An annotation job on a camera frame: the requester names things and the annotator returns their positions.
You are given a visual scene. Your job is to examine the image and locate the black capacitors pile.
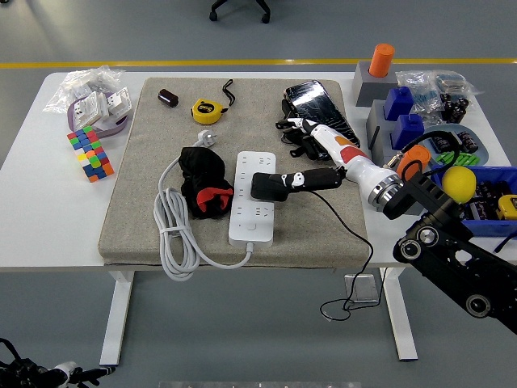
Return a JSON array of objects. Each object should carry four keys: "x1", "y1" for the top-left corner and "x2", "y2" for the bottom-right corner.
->
[
  {"x1": 431, "y1": 129, "x2": 480, "y2": 154},
  {"x1": 464, "y1": 181, "x2": 514, "y2": 221}
]

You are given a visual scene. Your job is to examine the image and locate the yellow tape measure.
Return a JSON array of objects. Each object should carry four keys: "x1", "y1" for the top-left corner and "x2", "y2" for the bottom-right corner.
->
[
  {"x1": 191, "y1": 78, "x2": 235, "y2": 124},
  {"x1": 497, "y1": 194, "x2": 517, "y2": 221}
]

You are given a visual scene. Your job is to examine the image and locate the blue plastic bin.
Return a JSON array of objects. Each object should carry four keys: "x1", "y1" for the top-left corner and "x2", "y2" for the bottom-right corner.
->
[{"x1": 430, "y1": 164, "x2": 517, "y2": 238}]

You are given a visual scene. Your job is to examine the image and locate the black power adapter plug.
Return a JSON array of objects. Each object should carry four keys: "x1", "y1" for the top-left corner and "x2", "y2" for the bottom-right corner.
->
[{"x1": 250, "y1": 172, "x2": 290, "y2": 202}]

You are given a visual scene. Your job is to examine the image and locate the bag of black capacitors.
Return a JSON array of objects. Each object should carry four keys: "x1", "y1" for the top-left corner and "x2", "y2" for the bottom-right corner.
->
[{"x1": 439, "y1": 92, "x2": 472, "y2": 124}]

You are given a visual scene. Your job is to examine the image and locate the dark brown cylinder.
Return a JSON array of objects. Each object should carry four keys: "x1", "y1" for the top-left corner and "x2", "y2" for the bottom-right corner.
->
[{"x1": 157, "y1": 88, "x2": 179, "y2": 108}]

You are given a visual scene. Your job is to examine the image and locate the green plastic pieces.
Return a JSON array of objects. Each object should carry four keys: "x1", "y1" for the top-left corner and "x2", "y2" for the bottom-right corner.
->
[{"x1": 435, "y1": 150, "x2": 481, "y2": 167}]

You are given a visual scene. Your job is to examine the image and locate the white power strip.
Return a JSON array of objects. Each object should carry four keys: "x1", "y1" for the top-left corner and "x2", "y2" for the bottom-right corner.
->
[{"x1": 228, "y1": 151, "x2": 278, "y2": 247}]

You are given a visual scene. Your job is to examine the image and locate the orange cylinder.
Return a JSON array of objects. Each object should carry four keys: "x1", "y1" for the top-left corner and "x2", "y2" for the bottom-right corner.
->
[
  {"x1": 397, "y1": 144, "x2": 432, "y2": 182},
  {"x1": 368, "y1": 43, "x2": 396, "y2": 78}
]

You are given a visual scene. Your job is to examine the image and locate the purple band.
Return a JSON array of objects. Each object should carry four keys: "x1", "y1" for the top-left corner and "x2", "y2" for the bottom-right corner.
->
[{"x1": 66, "y1": 99, "x2": 133, "y2": 139}]

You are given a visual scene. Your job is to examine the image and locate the black blue strap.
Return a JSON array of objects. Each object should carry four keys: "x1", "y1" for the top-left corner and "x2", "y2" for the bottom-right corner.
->
[{"x1": 493, "y1": 233, "x2": 517, "y2": 255}]

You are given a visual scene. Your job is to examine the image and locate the light blue plate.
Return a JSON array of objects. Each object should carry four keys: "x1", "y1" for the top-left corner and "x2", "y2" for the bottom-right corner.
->
[{"x1": 419, "y1": 123, "x2": 490, "y2": 167}]

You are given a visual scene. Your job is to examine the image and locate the white table leg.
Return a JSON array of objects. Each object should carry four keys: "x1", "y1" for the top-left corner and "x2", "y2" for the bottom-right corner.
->
[
  {"x1": 379, "y1": 266, "x2": 419, "y2": 362},
  {"x1": 99, "y1": 269, "x2": 135, "y2": 367}
]

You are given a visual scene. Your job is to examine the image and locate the white socket module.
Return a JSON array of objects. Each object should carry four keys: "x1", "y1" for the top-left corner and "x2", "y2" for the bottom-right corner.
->
[
  {"x1": 105, "y1": 86, "x2": 133, "y2": 119},
  {"x1": 71, "y1": 91, "x2": 108, "y2": 125}
]

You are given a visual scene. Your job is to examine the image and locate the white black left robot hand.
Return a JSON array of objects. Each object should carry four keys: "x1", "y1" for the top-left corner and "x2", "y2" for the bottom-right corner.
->
[{"x1": 51, "y1": 361, "x2": 117, "y2": 387}]

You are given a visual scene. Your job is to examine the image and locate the multicolour puzzle cube block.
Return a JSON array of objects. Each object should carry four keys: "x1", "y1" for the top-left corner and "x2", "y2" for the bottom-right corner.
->
[{"x1": 66, "y1": 124, "x2": 116, "y2": 183}]

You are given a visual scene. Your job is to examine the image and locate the clear bag of metal parts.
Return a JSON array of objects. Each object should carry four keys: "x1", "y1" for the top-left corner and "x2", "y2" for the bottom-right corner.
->
[{"x1": 434, "y1": 70, "x2": 485, "y2": 98}]

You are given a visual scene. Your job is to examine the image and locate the blue plastic block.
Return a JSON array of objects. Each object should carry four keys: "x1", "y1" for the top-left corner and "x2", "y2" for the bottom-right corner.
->
[
  {"x1": 392, "y1": 113, "x2": 425, "y2": 150},
  {"x1": 383, "y1": 86, "x2": 415, "y2": 121}
]

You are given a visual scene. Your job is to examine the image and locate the clear bag of white parts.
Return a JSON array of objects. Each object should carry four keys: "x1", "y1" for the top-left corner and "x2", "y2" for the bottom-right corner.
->
[{"x1": 43, "y1": 66, "x2": 126, "y2": 116}]

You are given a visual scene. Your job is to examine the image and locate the black office chair base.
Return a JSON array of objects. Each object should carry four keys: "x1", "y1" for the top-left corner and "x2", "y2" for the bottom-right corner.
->
[{"x1": 208, "y1": 0, "x2": 271, "y2": 24}]

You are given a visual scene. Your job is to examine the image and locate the black cloth with red patch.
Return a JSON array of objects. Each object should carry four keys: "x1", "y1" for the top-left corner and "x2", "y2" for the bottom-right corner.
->
[{"x1": 179, "y1": 146, "x2": 235, "y2": 220}]

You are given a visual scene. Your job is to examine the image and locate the clear bag of blue parts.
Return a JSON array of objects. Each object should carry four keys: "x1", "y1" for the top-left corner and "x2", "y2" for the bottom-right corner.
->
[{"x1": 395, "y1": 70, "x2": 444, "y2": 122}]

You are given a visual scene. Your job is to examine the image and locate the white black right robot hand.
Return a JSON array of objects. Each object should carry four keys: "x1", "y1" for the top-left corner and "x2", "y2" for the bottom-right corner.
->
[{"x1": 275, "y1": 116, "x2": 399, "y2": 202}]

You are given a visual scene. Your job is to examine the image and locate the yellow lemon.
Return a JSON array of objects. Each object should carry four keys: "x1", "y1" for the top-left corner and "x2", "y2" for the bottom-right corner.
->
[{"x1": 442, "y1": 167, "x2": 474, "y2": 204}]

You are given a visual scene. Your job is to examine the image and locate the thin black adapter cord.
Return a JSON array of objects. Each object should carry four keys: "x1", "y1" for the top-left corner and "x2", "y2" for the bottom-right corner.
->
[{"x1": 309, "y1": 188, "x2": 389, "y2": 323}]

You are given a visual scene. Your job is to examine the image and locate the black phone holder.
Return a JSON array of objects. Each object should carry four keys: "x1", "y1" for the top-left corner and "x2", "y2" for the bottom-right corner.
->
[{"x1": 275, "y1": 99, "x2": 336, "y2": 162}]

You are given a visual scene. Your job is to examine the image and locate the white power strip cable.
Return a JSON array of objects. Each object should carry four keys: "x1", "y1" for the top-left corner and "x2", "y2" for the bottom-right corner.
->
[{"x1": 153, "y1": 129, "x2": 255, "y2": 283}]

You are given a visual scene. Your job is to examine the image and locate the metal floor plate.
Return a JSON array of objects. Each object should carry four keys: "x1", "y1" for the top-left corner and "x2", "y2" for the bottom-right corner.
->
[{"x1": 343, "y1": 273, "x2": 380, "y2": 304}]

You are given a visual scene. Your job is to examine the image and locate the grey-brown fabric mat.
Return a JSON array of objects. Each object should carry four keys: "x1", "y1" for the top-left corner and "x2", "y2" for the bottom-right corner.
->
[{"x1": 97, "y1": 77, "x2": 371, "y2": 270}]

